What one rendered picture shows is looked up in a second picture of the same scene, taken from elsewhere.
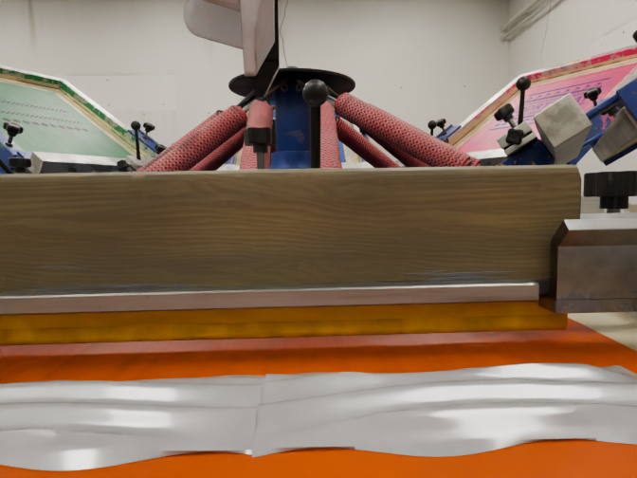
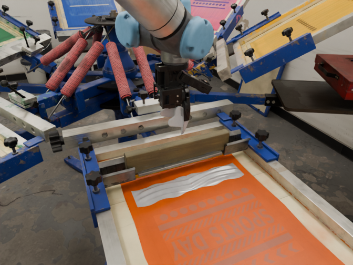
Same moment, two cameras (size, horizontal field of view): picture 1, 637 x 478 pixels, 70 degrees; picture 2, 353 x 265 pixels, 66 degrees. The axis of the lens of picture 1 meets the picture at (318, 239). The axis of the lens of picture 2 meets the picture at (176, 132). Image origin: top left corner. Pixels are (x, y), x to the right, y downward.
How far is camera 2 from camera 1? 70 cm
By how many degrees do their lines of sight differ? 33
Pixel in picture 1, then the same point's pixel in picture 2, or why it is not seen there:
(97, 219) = (153, 158)
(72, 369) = (152, 181)
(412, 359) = (204, 166)
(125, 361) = (158, 177)
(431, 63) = not seen: outside the picture
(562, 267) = (226, 149)
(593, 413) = (229, 175)
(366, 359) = (197, 168)
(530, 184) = (221, 136)
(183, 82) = not seen: outside the picture
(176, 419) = (184, 187)
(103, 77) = not seen: outside the picture
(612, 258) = (232, 146)
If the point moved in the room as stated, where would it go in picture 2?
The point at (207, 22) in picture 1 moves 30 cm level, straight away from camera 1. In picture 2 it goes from (164, 113) to (123, 83)
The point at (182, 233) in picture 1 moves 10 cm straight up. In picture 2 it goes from (167, 156) to (166, 129)
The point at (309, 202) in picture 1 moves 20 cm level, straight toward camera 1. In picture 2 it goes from (188, 147) to (219, 187)
